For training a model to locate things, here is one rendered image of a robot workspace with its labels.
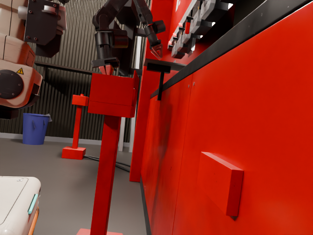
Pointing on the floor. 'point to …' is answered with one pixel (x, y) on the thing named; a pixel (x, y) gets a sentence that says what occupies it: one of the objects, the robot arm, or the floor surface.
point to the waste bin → (35, 128)
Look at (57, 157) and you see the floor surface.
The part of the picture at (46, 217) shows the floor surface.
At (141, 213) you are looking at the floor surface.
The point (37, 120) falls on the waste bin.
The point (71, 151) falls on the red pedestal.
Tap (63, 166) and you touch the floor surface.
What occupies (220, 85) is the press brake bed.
